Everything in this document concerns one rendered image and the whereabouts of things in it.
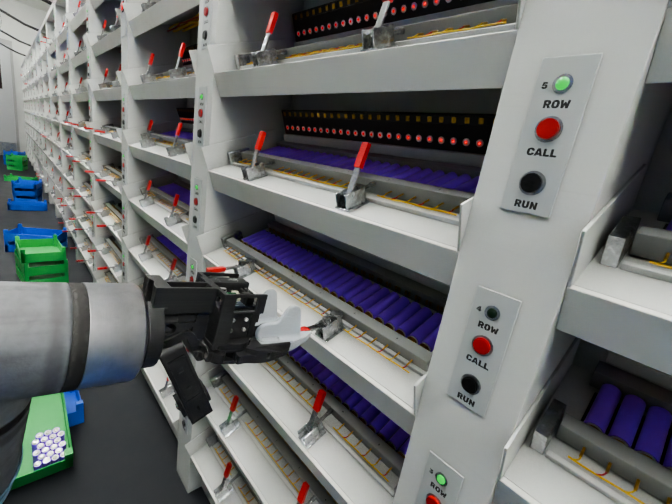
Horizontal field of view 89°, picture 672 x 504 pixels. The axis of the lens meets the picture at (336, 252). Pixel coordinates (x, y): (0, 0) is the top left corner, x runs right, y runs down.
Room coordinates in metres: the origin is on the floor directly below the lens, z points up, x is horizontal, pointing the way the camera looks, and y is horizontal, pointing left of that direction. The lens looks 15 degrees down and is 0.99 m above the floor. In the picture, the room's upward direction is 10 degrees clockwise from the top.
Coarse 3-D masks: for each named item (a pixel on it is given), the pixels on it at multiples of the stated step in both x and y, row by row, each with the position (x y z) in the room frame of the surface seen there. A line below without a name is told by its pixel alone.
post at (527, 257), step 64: (576, 0) 0.30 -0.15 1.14; (640, 0) 0.28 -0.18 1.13; (512, 64) 0.33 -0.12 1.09; (640, 64) 0.27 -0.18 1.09; (512, 128) 0.32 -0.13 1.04; (640, 128) 0.31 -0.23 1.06; (576, 192) 0.28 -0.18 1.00; (512, 256) 0.30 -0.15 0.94; (448, 320) 0.33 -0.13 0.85; (448, 384) 0.31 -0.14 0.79; (512, 384) 0.27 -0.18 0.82; (448, 448) 0.30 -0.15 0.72
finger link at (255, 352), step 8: (256, 344) 0.34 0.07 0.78; (264, 344) 0.35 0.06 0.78; (272, 344) 0.36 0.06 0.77; (280, 344) 0.36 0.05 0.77; (288, 344) 0.37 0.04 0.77; (232, 352) 0.33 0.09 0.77; (240, 352) 0.33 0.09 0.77; (248, 352) 0.33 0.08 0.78; (256, 352) 0.33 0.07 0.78; (264, 352) 0.34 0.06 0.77; (272, 352) 0.34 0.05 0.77; (280, 352) 0.36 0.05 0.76; (240, 360) 0.32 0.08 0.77; (248, 360) 0.33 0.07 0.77; (256, 360) 0.33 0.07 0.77; (264, 360) 0.34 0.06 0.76
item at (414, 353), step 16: (256, 256) 0.68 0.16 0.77; (272, 272) 0.64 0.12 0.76; (288, 272) 0.61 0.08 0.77; (288, 288) 0.58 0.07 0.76; (304, 288) 0.56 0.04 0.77; (320, 288) 0.55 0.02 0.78; (320, 304) 0.53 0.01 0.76; (336, 304) 0.50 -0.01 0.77; (352, 320) 0.48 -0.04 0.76; (368, 320) 0.46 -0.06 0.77; (384, 336) 0.43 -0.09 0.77; (400, 336) 0.43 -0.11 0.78; (400, 352) 0.41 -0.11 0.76; (416, 352) 0.40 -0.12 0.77
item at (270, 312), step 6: (270, 294) 0.42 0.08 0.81; (276, 294) 0.43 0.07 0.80; (270, 300) 0.42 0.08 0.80; (276, 300) 0.43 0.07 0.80; (270, 306) 0.42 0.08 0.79; (276, 306) 0.43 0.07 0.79; (264, 312) 0.42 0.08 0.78; (270, 312) 0.43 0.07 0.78; (276, 312) 0.43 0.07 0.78; (264, 318) 0.42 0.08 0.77; (270, 318) 0.42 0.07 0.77; (276, 318) 0.43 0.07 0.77; (258, 324) 0.40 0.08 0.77; (252, 336) 0.39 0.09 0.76
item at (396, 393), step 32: (256, 224) 0.85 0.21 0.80; (288, 224) 0.81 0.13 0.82; (224, 256) 0.74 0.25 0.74; (320, 256) 0.71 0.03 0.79; (256, 288) 0.61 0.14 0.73; (448, 288) 0.50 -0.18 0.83; (320, 352) 0.46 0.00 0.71; (352, 352) 0.43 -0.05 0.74; (384, 352) 0.43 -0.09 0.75; (352, 384) 0.42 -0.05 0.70; (384, 384) 0.38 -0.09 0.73; (416, 384) 0.32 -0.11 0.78
